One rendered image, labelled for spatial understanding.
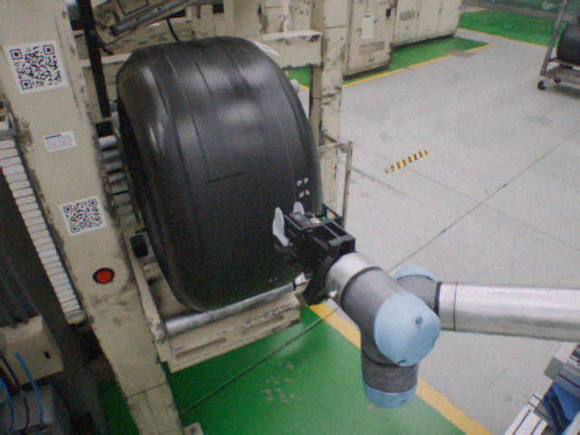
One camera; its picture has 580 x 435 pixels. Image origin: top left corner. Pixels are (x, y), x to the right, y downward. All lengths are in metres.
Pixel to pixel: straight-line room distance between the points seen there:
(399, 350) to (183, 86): 0.54
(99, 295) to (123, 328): 0.13
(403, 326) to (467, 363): 1.75
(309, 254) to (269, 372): 1.45
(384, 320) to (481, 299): 0.20
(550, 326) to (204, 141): 0.58
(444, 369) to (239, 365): 0.95
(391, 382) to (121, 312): 0.69
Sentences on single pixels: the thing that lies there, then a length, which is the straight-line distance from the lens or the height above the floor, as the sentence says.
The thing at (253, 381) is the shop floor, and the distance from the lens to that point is 2.03.
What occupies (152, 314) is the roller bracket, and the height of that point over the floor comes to 0.95.
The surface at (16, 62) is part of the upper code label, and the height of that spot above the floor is 1.52.
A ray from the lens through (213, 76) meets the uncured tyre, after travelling 0.80.
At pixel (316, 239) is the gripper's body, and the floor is 1.31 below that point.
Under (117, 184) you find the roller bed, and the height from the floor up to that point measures 1.04.
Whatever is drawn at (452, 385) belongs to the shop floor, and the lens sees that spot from 2.13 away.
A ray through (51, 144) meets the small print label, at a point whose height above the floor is 1.38.
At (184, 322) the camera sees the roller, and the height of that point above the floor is 0.92.
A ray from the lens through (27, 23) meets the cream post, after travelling 0.78.
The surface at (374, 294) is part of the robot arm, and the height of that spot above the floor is 1.33.
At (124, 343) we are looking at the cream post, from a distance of 1.15.
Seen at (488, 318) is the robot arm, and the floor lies 1.24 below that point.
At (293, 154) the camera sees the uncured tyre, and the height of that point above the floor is 1.34.
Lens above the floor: 1.69
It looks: 36 degrees down
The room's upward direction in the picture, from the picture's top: straight up
